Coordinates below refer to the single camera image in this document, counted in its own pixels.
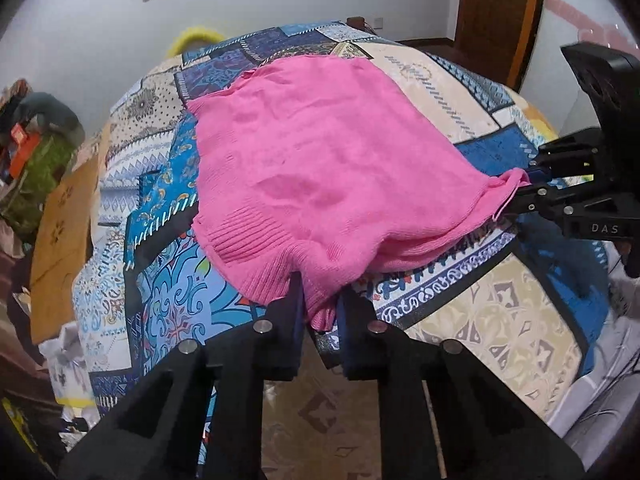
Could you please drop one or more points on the pink buttoned knit cardigan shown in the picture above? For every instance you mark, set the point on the pink buttoned knit cardigan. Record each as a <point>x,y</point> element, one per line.
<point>325,160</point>

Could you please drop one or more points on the white wall socket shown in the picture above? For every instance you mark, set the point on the white wall socket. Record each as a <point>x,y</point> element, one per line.
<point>378,23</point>

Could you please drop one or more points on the green patterned storage bag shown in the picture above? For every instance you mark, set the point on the green patterned storage bag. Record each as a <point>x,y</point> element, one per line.
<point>35,185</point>

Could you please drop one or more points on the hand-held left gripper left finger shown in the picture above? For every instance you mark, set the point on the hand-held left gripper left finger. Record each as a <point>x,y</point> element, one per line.
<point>297,310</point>

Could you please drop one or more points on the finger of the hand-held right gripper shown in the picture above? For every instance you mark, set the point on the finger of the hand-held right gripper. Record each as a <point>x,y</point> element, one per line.
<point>540,200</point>
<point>570,152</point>

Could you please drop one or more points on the blue patchwork quilt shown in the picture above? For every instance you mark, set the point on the blue patchwork quilt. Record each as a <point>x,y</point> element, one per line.
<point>500,310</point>

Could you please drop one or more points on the light grey cloth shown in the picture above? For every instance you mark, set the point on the light grey cloth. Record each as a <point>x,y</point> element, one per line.
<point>610,385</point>

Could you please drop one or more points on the brown wooden door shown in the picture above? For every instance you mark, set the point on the brown wooden door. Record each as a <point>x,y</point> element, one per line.
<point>495,15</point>

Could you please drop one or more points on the dark wooden bedpost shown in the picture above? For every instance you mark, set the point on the dark wooden bedpost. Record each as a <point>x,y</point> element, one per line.
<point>357,21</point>

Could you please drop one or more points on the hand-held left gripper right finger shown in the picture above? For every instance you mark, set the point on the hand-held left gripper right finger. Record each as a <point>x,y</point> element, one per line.
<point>347,325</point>

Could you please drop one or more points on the pile of mixed clothes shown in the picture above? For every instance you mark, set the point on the pile of mixed clothes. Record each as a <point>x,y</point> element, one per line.
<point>12,95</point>

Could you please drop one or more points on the yellow foam tube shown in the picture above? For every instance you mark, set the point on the yellow foam tube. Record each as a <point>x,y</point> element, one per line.
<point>192,37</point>

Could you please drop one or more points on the yellow wooden folding table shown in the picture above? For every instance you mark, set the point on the yellow wooden folding table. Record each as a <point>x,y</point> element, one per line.
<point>65,230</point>

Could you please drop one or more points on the white door pink print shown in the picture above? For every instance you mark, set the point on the white door pink print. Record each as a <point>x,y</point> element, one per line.
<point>590,15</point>

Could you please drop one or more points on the orange box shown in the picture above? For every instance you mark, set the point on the orange box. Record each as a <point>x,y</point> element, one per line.
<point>22,147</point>

